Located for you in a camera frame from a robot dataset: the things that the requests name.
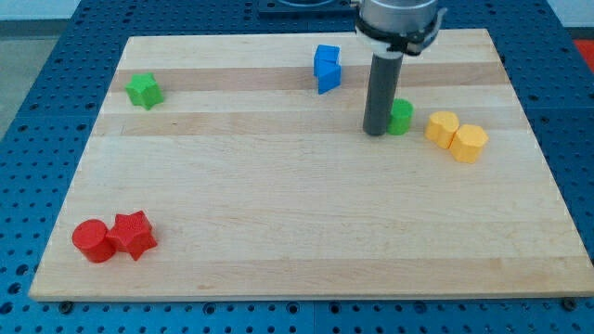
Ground green cylinder block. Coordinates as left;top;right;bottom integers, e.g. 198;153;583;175
387;98;414;135

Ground yellow heart block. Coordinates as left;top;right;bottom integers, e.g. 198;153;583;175
424;110;459;149

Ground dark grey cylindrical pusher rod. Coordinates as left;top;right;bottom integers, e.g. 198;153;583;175
363;54;403;136

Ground red cylinder block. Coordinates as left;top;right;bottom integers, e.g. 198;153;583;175
71;219;116;263

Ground green star block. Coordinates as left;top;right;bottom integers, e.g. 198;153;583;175
125;72;164;110

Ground blue cube block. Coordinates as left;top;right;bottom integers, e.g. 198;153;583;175
313;45;340;77

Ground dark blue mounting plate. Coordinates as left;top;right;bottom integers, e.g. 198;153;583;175
255;0;355;18

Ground wooden board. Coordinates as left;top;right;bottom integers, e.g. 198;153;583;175
30;29;593;302

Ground yellow hexagon block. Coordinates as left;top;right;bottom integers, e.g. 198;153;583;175
449;124;489;163

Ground red star block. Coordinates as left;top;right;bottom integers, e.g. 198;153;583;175
106;211;158;261

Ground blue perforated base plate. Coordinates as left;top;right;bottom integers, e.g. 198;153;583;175
1;1;593;333

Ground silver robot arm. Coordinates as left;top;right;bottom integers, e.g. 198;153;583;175
355;0;447;136

